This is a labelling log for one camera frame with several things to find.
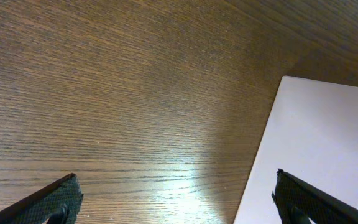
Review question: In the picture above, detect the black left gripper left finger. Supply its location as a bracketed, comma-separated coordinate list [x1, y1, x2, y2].
[0, 173, 83, 224]

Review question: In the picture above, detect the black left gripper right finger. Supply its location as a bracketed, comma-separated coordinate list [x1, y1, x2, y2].
[272, 169, 358, 224]

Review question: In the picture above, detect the white open cardboard box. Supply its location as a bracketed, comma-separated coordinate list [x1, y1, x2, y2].
[234, 76, 358, 224]

